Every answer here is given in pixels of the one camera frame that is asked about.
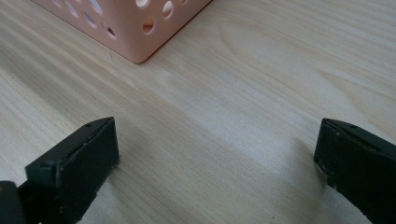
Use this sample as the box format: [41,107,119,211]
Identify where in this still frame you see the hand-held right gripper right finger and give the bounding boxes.
[313,118,396,224]

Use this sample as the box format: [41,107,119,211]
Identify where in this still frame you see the pink perforated plastic basket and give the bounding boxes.
[31,0,213,64]

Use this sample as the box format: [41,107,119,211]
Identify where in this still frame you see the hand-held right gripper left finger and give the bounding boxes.
[18,117,120,224]

